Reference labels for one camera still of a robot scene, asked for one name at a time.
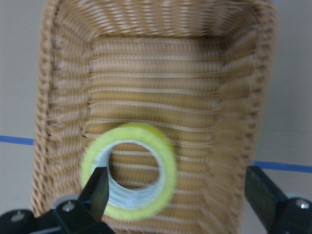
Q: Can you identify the yellow tape roll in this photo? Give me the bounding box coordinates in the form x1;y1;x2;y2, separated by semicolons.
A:
80;122;177;221

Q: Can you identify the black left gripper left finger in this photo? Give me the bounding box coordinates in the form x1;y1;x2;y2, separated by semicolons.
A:
53;167;109;234

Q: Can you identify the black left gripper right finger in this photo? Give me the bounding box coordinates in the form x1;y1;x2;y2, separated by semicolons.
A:
244;166;312;234

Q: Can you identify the brown wicker basket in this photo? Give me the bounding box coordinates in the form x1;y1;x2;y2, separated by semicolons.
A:
31;0;276;234

